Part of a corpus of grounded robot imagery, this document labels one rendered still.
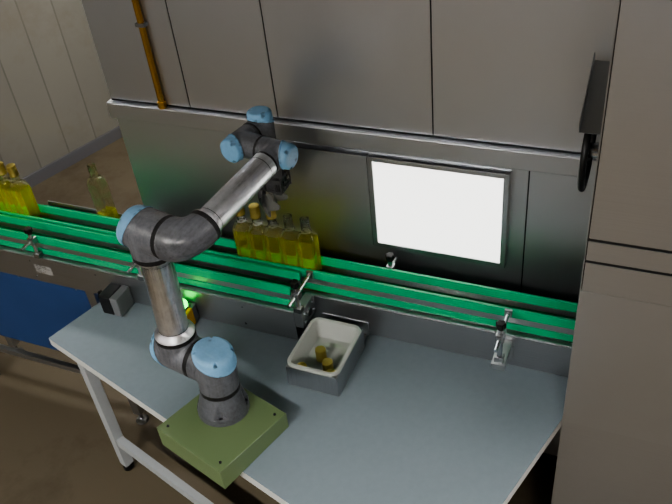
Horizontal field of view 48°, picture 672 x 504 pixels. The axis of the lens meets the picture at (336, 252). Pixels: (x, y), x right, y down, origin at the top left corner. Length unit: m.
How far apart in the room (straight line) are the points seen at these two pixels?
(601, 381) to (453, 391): 0.45
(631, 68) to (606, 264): 0.49
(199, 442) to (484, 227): 1.04
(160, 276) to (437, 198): 0.85
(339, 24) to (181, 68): 0.59
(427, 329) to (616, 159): 0.94
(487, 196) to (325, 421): 0.81
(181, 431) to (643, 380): 1.26
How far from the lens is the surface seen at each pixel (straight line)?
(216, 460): 2.17
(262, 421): 2.24
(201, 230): 1.90
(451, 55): 2.11
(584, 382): 2.17
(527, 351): 2.37
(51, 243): 2.93
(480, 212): 2.31
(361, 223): 2.47
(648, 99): 1.66
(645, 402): 2.19
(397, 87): 2.20
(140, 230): 1.95
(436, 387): 2.36
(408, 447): 2.22
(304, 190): 2.48
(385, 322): 2.45
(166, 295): 2.08
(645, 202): 1.78
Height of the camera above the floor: 2.51
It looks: 38 degrees down
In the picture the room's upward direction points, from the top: 7 degrees counter-clockwise
